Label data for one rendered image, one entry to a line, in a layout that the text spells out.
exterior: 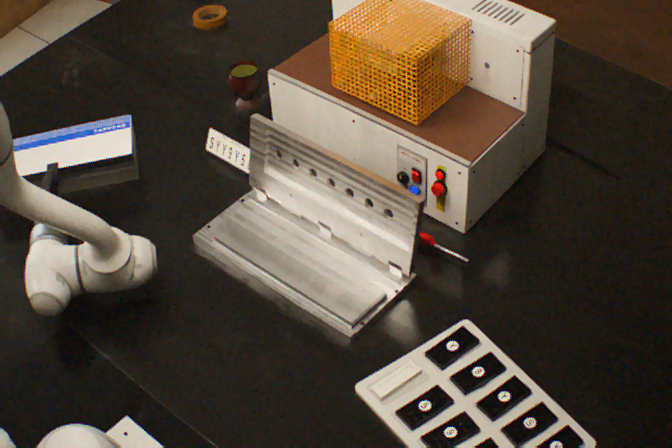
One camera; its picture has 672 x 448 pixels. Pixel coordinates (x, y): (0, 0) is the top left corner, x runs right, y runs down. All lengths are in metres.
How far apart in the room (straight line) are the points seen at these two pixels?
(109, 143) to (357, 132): 0.59
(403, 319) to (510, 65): 0.58
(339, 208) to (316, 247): 0.10
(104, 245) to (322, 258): 0.47
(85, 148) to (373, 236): 0.73
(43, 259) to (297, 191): 0.57
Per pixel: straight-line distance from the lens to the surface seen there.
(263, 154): 1.94
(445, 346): 1.72
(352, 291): 1.80
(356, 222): 1.83
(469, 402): 1.65
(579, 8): 2.77
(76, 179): 2.16
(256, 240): 1.92
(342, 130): 2.00
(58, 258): 1.80
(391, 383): 1.66
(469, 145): 1.85
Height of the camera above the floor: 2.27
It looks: 43 degrees down
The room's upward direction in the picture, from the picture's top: 4 degrees counter-clockwise
